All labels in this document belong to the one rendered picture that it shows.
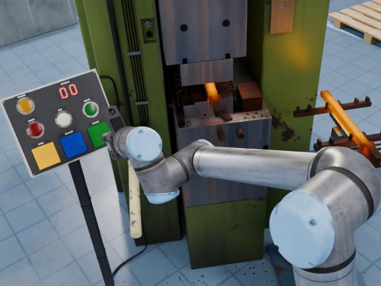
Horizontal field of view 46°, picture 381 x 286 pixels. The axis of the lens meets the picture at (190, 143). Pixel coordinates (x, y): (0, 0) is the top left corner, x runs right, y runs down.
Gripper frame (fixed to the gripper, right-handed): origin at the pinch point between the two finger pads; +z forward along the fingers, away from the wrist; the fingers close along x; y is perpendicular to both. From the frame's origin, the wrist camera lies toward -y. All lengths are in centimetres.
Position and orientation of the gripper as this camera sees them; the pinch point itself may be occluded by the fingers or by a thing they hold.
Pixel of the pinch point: (107, 133)
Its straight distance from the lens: 152.3
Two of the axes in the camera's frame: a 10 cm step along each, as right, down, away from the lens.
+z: -4.3, -0.4, 9.0
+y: 3.2, 9.3, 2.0
